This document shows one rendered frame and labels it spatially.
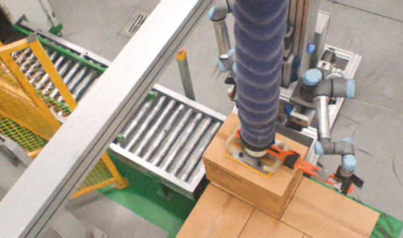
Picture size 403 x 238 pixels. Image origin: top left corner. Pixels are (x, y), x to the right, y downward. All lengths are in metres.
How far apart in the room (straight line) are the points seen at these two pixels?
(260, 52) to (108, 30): 3.49
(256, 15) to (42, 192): 1.18
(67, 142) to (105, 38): 4.26
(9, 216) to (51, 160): 0.17
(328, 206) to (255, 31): 2.01
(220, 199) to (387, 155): 1.64
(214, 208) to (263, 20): 2.04
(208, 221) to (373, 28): 2.74
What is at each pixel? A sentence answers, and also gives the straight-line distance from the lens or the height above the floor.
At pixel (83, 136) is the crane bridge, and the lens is 1.34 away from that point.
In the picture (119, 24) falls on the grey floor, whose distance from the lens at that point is 5.64.
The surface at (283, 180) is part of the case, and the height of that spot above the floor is 1.07.
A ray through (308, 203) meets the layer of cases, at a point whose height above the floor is 0.54.
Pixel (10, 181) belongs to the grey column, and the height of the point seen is 1.52.
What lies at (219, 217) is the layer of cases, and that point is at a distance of 3.83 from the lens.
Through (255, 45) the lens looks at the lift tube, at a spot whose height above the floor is 2.37.
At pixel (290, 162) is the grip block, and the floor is 1.22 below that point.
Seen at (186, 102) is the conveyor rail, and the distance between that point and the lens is 4.22.
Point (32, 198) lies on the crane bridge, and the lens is 1.32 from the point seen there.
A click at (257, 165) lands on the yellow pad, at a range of 3.35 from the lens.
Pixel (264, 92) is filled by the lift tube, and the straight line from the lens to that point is 2.59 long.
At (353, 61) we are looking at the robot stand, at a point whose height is 0.23.
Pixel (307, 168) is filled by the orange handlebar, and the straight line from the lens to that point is 3.24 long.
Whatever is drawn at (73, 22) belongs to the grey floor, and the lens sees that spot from 5.82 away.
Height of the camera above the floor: 4.18
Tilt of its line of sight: 61 degrees down
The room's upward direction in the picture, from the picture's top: 12 degrees counter-clockwise
